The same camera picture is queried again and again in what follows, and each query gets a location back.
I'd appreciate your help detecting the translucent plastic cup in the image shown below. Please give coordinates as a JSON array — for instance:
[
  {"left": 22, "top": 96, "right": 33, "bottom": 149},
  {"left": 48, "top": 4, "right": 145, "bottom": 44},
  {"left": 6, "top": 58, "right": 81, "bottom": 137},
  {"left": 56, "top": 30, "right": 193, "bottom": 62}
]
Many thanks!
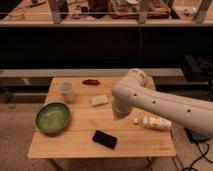
[{"left": 58, "top": 82, "right": 74, "bottom": 102}]

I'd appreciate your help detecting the long workbench shelf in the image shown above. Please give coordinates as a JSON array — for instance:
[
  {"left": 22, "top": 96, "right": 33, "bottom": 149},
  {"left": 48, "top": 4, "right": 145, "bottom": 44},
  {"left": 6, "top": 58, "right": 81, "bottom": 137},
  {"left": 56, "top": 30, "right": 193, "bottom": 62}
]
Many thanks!
[{"left": 0, "top": 0, "right": 213, "bottom": 77}]

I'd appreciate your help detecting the black cable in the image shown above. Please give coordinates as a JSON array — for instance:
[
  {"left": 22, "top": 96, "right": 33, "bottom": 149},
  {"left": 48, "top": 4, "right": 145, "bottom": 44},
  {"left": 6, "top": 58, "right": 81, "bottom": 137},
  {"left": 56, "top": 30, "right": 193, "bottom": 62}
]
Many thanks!
[{"left": 172, "top": 139, "right": 213, "bottom": 171}]

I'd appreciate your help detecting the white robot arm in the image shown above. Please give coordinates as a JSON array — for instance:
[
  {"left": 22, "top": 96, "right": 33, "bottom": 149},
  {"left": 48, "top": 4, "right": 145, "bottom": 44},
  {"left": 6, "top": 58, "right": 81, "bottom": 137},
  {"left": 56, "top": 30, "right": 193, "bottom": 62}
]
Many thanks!
[{"left": 112, "top": 68, "right": 213, "bottom": 138}]

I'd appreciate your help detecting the white sponge block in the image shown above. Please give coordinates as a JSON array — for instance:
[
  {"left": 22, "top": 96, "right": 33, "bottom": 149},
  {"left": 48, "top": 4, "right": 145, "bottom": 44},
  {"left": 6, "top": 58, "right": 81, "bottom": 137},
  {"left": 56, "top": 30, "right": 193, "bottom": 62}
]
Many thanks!
[{"left": 91, "top": 95, "right": 108, "bottom": 107}]

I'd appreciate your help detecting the red tray on shelf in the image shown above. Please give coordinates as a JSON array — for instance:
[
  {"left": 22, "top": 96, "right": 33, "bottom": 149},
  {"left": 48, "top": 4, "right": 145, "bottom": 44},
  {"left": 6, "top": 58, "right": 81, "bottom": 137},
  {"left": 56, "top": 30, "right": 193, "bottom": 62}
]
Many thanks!
[{"left": 109, "top": 0, "right": 170, "bottom": 19}]

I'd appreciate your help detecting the black smartphone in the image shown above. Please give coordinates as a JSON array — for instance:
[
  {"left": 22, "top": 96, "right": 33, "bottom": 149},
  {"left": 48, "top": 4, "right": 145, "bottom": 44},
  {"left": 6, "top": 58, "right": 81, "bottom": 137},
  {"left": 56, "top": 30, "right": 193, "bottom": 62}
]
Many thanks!
[{"left": 92, "top": 130, "right": 117, "bottom": 149}]

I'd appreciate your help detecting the dark red sausage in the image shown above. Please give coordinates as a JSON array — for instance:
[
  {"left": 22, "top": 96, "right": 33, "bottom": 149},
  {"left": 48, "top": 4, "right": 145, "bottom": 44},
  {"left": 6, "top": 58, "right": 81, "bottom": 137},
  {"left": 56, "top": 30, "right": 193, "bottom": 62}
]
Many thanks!
[{"left": 82, "top": 79, "right": 100, "bottom": 85}]

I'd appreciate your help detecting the small white bottle cap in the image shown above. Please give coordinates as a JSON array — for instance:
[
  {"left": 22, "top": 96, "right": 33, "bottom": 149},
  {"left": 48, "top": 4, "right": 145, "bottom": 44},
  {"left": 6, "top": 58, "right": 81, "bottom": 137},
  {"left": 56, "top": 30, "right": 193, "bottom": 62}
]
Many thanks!
[{"left": 133, "top": 118, "right": 139, "bottom": 125}]

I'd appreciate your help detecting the green bowl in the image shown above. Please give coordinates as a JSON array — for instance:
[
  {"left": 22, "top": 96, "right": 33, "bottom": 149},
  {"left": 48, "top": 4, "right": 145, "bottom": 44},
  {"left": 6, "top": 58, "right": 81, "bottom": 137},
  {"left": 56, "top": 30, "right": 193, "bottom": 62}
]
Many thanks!
[{"left": 35, "top": 102, "right": 71, "bottom": 134}]

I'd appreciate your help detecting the wooden folding table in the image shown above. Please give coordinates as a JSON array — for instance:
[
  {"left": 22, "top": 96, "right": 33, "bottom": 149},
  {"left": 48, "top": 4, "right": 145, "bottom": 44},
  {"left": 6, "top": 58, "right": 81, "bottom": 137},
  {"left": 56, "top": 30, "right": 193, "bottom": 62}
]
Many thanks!
[{"left": 28, "top": 77, "right": 176, "bottom": 159}]

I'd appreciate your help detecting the blue black power box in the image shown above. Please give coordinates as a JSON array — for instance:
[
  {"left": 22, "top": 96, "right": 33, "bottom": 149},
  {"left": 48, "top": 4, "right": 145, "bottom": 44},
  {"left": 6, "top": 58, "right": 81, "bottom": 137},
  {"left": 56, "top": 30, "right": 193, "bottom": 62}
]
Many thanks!
[{"left": 185, "top": 129, "right": 209, "bottom": 143}]

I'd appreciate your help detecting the white plastic bottle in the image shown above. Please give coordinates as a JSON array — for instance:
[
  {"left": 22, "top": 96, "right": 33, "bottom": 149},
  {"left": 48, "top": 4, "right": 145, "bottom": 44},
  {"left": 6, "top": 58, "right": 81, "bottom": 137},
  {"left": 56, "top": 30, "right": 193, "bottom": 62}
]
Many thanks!
[{"left": 142, "top": 116, "right": 171, "bottom": 130}]

